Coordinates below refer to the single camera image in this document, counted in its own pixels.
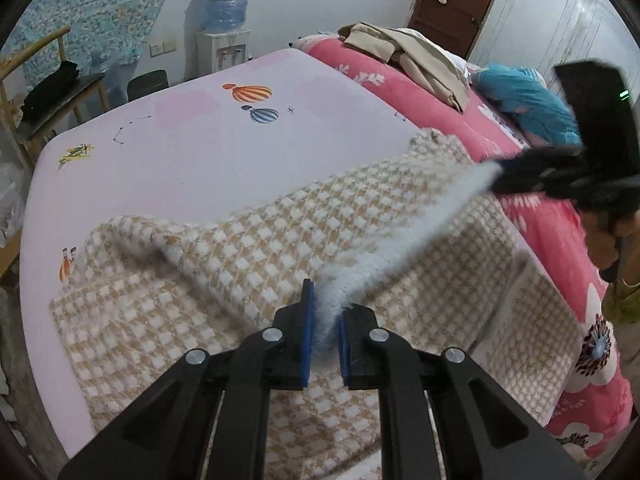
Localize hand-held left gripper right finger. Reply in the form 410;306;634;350
339;306;587;480

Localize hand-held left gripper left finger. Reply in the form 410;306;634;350
57;280;316;480

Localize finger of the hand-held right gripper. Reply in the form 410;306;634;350
500;145;591;177
492;170;583;200

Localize beige white houndstooth coat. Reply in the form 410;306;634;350
49;130;588;480

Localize person's right forearm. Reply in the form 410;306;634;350
602;275;640;326

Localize beige clothes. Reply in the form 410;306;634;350
340;22;471;113

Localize person's right hand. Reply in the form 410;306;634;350
585;207;640;276

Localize teal cloth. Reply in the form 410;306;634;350
475;65;583;148

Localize pink floral blanket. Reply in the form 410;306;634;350
295;35;633;461

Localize white wardrobe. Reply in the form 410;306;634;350
470;0;640;126

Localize white garment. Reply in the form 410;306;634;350
400;27;473;83

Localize brown wooden door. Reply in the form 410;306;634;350
407;0;511;61

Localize bed with pink printed sheet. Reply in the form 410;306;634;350
20;49;426;461

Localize white water dispenser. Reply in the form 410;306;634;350
196;30;251;78

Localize black stool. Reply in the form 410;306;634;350
126;70;168;103

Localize white plastic bag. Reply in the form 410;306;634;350
0;160;31;241

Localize wooden chair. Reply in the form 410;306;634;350
0;27;108;161

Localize black bag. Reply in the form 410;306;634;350
22;60;81;121

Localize floral wall cloth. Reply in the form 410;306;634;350
10;0;193;91

